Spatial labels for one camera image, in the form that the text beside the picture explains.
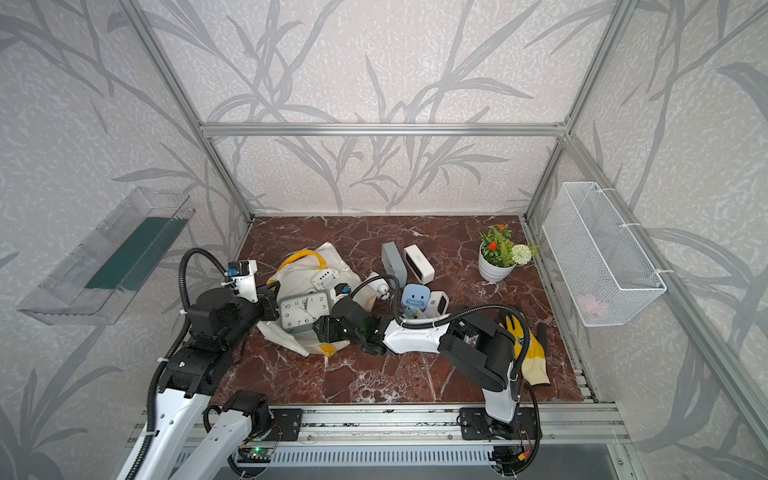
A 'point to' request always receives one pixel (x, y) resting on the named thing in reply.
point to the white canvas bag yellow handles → (295, 274)
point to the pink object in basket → (587, 303)
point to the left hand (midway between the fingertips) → (280, 284)
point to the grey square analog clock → (394, 263)
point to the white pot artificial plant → (498, 256)
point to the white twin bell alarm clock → (380, 286)
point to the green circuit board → (254, 455)
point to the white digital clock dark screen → (418, 264)
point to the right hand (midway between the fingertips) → (318, 324)
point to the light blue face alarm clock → (416, 295)
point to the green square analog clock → (297, 315)
